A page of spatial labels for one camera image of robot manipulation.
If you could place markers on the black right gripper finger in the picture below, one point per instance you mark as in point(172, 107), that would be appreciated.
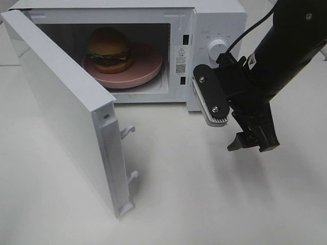
point(266, 136)
point(243, 141)

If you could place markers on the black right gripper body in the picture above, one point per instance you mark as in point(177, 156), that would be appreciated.
point(249, 101)

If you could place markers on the pink round plate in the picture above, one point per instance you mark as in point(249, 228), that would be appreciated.
point(142, 64)

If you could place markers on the white microwave door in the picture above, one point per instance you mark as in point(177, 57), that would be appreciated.
point(77, 108)

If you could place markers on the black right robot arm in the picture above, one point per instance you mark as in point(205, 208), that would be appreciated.
point(298, 33)

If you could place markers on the burger with lettuce and cheese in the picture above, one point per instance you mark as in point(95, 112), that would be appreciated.
point(109, 51)

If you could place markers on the upper white round knob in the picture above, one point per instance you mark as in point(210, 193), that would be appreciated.
point(217, 46)

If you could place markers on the white microwave oven body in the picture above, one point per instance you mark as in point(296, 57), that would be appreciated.
point(180, 30)

